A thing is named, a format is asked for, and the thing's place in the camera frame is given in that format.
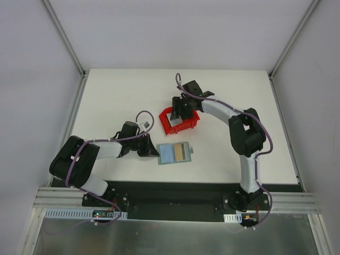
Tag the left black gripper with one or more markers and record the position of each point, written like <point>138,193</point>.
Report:
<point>145,146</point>

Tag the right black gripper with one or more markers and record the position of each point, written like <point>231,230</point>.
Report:
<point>181,108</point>

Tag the red plastic bin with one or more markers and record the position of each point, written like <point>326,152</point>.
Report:
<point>164,118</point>

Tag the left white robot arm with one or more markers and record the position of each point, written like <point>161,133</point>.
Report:
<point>74,162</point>

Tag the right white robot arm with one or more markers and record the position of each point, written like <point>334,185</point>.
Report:
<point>245,129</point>

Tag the stack of white cards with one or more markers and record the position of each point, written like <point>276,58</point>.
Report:
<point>175,122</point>

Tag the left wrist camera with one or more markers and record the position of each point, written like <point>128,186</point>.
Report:
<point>144,126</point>

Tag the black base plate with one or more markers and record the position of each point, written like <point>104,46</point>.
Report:
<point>184,202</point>

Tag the left white cable duct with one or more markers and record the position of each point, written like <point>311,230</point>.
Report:
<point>84,214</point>

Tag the white cable duct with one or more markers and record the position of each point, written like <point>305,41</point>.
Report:
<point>84,214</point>
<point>233,218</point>

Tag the right white cable duct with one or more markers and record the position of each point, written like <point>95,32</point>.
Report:
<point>233,218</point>

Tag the left aluminium frame post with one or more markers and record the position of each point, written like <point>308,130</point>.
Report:
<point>51,13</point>

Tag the aluminium frame post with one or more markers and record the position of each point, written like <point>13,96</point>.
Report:
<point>307,15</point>
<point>51,13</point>

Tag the right aluminium frame post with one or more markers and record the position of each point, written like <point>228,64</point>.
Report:
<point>307,15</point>

